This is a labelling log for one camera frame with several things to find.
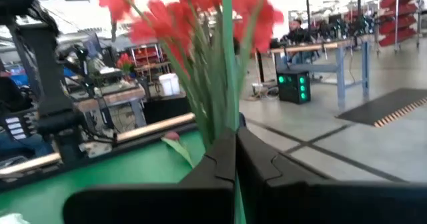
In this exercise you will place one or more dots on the green table mat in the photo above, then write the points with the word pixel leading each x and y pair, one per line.
pixel 116 170

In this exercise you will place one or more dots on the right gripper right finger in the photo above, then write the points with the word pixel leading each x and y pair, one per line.
pixel 317 204

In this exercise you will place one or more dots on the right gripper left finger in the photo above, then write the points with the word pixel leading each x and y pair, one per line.
pixel 166 204

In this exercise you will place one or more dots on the blue-legged wooden workbench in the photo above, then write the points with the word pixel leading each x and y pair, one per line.
pixel 340 70

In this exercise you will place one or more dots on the black box with green lights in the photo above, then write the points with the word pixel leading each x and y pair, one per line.
pixel 293 87

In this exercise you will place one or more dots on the white container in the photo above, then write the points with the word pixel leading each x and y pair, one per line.
pixel 169 84

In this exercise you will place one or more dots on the red bin rack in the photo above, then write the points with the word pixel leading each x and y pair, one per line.
pixel 398 17

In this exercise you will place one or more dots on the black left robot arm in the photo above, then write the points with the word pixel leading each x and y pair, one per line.
pixel 53 94

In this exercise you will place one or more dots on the red artificial flower bunch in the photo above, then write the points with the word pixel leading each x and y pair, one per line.
pixel 213 94

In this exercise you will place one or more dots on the black floor mat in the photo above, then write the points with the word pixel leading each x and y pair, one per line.
pixel 377 107

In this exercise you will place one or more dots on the white artificial tulip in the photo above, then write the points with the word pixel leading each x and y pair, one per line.
pixel 13 220

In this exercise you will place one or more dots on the person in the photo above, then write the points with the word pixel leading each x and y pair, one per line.
pixel 297 34
pixel 20 144

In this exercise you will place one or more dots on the dark red artificial tulip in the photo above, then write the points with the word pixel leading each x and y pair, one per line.
pixel 171 136

